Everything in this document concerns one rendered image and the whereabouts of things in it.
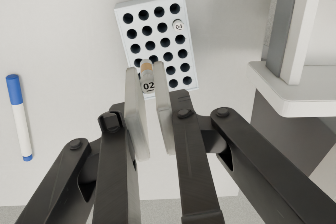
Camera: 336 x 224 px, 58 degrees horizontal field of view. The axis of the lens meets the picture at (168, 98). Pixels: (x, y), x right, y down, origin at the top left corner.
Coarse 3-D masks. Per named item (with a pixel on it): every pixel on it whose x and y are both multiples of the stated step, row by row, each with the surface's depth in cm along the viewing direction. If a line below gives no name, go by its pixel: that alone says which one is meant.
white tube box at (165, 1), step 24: (144, 0) 37; (168, 0) 36; (120, 24) 36; (144, 24) 36; (168, 24) 37; (144, 48) 38; (168, 48) 38; (192, 48) 38; (168, 72) 40; (192, 72) 40; (144, 96) 41
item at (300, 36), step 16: (288, 0) 30; (304, 0) 27; (320, 0) 33; (288, 16) 30; (304, 16) 28; (320, 16) 34; (272, 32) 33; (288, 32) 30; (304, 32) 28; (320, 32) 35; (272, 48) 34; (288, 48) 30; (304, 48) 29; (320, 48) 35; (272, 64) 34; (288, 64) 30; (304, 64) 36; (320, 64) 36; (288, 80) 31
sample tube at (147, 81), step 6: (144, 60) 25; (144, 66) 24; (150, 66) 24; (144, 72) 23; (150, 72) 22; (144, 78) 21; (150, 78) 21; (144, 84) 21; (150, 84) 21; (144, 90) 21; (150, 90) 22
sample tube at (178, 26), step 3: (174, 21) 37; (177, 21) 36; (180, 21) 36; (174, 24) 36; (177, 24) 35; (180, 24) 35; (183, 24) 36; (174, 27) 36; (177, 27) 36; (180, 27) 36; (183, 27) 36; (177, 30) 36; (180, 30) 36
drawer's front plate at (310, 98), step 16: (256, 64) 36; (256, 80) 34; (272, 80) 32; (304, 80) 32; (320, 80) 32; (272, 96) 30; (288, 96) 28; (304, 96) 28; (320, 96) 29; (288, 112) 28; (304, 112) 28; (320, 112) 28
